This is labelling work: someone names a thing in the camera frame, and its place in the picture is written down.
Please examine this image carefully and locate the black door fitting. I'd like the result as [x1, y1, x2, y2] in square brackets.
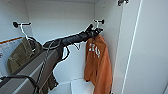
[116, 0, 130, 7]

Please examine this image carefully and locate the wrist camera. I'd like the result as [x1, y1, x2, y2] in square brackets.
[86, 23, 95, 32]

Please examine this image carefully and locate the orange jacket white print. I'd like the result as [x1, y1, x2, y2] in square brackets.
[83, 34, 114, 94]

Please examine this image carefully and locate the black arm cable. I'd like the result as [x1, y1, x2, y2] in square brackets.
[41, 39, 73, 94]

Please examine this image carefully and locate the white wardrobe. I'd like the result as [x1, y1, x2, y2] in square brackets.
[0, 0, 168, 94]

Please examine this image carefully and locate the olive green jacket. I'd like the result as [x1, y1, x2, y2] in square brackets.
[6, 35, 59, 93]

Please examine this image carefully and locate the black wardrobe hook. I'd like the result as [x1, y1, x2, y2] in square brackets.
[12, 20, 33, 28]
[93, 18, 106, 25]

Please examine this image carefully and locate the white wardrobe door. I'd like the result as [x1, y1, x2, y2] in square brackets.
[121, 0, 168, 94]

